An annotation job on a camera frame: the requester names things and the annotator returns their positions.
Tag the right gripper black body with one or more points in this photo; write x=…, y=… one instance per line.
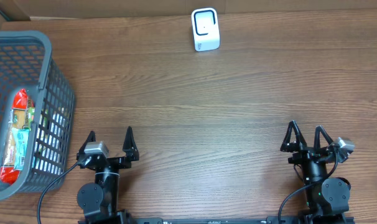
x=310, y=168

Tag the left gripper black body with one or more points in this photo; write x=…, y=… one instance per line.
x=122, y=164

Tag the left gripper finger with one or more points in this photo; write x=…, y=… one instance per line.
x=129, y=146
x=91, y=138

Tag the spaghetti packet red ends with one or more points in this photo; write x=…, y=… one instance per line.
x=17, y=119

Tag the teal snack packet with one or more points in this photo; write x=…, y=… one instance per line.
x=21, y=137

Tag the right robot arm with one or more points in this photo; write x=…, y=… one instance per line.
x=326, y=196

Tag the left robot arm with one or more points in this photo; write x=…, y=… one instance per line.
x=99, y=199

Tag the white barcode scanner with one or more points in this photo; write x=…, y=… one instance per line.
x=206, y=34

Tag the grey plastic basket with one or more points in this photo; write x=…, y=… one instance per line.
x=26, y=63

